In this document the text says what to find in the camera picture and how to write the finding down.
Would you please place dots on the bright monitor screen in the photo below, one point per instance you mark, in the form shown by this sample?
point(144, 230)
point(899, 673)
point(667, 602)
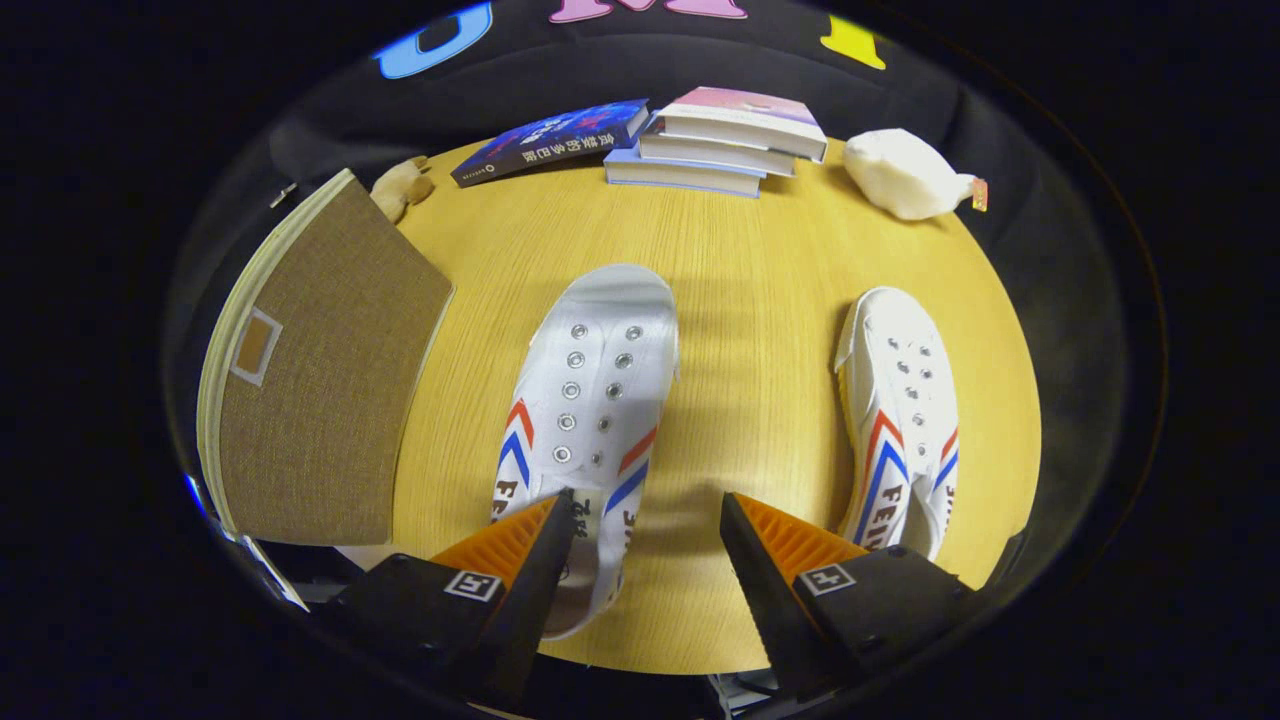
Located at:
point(195, 495)

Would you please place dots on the thin white book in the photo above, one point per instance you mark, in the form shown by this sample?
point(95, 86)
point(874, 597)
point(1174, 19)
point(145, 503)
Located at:
point(710, 155)

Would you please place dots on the dark blue book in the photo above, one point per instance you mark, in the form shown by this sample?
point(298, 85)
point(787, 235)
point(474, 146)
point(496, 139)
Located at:
point(550, 140)

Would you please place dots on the white plush toy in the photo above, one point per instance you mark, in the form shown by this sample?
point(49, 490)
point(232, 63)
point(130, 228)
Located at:
point(900, 175)

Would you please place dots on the brown plush toy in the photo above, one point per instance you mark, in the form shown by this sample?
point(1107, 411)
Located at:
point(400, 185)

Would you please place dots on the pink cover book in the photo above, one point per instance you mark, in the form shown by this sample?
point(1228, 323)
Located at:
point(740, 115)

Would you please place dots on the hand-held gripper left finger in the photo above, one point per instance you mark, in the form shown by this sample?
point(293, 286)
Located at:
point(525, 610)

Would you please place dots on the white striped canvas shoe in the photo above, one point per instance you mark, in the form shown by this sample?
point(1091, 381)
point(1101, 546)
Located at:
point(900, 390)
point(600, 340)

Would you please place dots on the brown fabric storage box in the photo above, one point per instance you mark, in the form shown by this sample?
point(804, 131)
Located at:
point(340, 380)

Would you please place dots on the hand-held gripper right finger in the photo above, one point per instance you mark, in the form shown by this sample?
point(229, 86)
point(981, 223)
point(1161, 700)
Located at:
point(765, 610)

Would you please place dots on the blue edged white book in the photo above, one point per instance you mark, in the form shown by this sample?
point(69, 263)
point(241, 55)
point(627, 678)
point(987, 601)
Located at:
point(680, 180)

